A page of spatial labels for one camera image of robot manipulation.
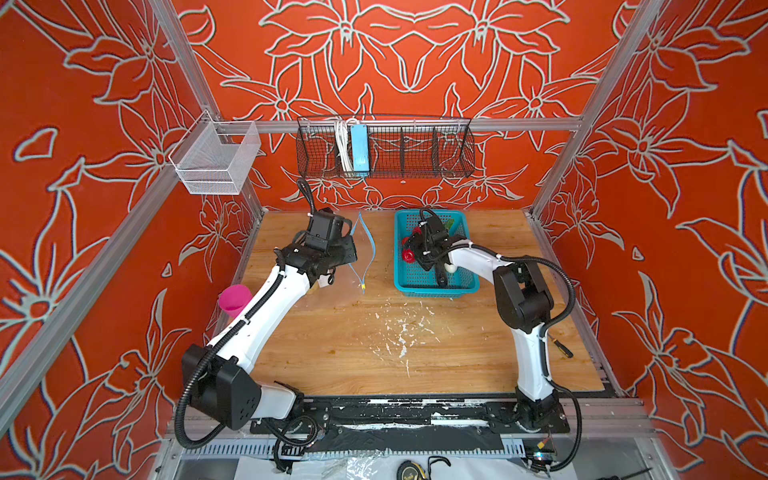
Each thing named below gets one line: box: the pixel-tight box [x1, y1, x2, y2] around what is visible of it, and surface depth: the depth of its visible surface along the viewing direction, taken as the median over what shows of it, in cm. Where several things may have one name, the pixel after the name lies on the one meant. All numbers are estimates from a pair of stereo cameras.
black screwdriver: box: [547, 332, 574, 358], surface depth 85 cm
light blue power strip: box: [351, 124, 370, 172], surface depth 91 cm
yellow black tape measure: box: [396, 460, 427, 480], surface depth 66 cm
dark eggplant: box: [437, 272, 448, 288], surface depth 97 cm
